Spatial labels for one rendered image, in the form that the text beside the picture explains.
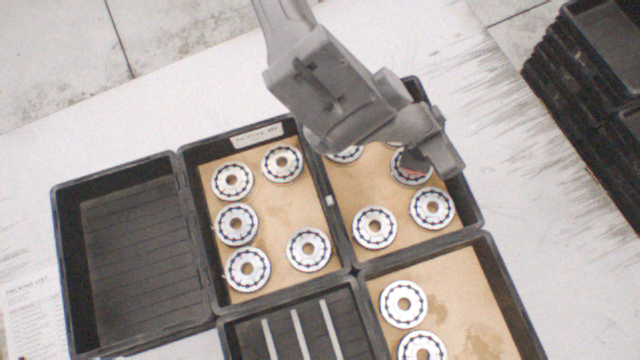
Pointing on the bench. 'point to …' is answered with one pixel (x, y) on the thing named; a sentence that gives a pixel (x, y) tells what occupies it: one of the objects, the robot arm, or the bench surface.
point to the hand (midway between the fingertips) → (413, 163)
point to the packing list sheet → (35, 316)
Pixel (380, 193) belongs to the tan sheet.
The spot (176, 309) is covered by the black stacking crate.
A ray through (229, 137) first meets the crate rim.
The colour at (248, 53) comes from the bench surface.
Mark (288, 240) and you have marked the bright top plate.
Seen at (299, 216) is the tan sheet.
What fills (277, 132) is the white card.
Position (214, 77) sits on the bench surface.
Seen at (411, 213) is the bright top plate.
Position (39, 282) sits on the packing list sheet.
